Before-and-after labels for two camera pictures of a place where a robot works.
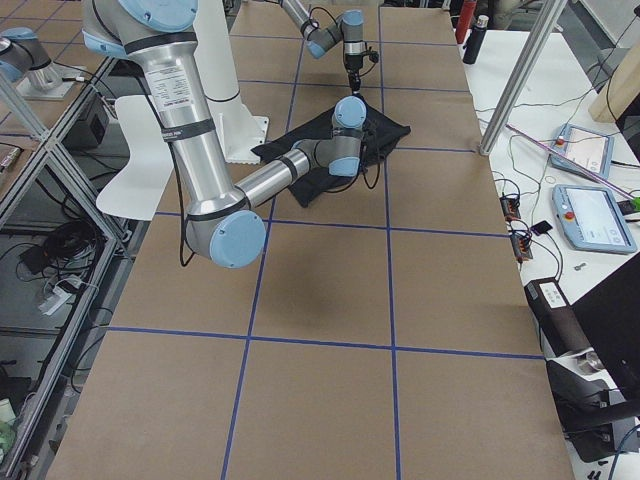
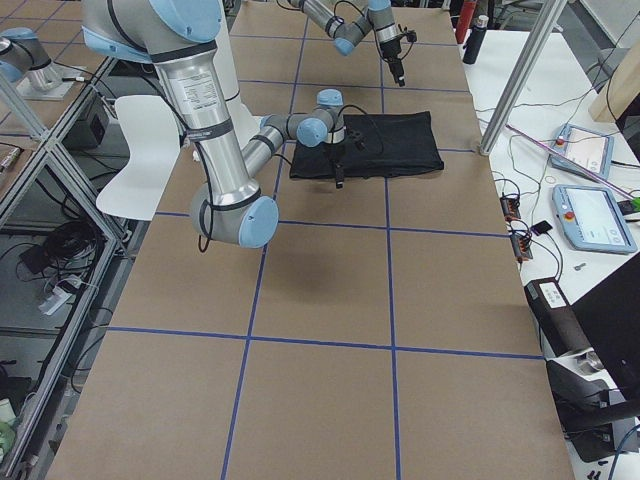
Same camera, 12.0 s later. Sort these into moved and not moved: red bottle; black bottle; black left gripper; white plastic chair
Moved: black left gripper
Not moved: white plastic chair; black bottle; red bottle
